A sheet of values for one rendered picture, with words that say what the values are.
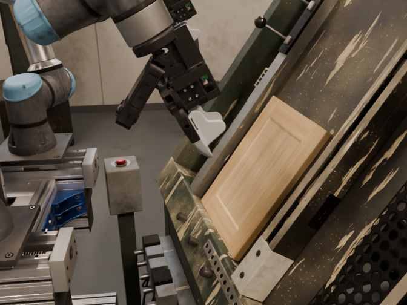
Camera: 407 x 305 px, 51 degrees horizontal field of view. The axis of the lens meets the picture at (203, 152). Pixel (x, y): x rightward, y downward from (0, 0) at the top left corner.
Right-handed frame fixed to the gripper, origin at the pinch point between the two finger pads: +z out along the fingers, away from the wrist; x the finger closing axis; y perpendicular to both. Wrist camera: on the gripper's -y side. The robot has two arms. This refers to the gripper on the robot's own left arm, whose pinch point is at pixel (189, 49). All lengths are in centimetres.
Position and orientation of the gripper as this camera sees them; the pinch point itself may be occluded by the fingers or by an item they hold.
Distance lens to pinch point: 133.9
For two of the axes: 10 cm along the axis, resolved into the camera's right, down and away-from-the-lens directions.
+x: -0.9, -4.2, 9.1
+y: 8.8, -4.6, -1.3
